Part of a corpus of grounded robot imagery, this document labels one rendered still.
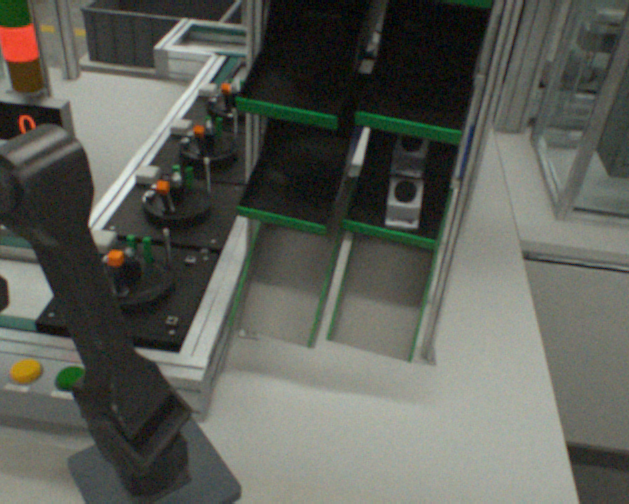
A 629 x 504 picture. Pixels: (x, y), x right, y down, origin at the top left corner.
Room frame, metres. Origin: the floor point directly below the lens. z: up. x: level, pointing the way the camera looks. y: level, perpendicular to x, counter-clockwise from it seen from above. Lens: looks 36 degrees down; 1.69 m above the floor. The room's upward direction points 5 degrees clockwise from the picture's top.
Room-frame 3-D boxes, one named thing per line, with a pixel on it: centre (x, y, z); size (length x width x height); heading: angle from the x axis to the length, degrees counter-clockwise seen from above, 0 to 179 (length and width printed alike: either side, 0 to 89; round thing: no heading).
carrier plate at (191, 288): (0.83, 0.31, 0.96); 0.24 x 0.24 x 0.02; 86
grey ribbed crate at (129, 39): (2.92, 0.77, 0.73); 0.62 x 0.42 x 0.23; 86
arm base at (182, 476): (0.41, 0.16, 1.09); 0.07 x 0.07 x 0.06; 40
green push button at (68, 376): (0.62, 0.34, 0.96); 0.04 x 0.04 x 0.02
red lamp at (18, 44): (0.96, 0.49, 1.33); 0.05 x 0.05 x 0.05
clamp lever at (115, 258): (0.79, 0.31, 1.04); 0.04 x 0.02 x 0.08; 176
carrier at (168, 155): (1.33, 0.27, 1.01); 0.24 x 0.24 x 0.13; 86
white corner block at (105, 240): (0.94, 0.40, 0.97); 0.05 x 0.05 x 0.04; 86
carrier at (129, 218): (1.09, 0.29, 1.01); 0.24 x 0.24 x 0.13; 86
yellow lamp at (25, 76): (0.96, 0.49, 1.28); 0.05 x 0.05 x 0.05
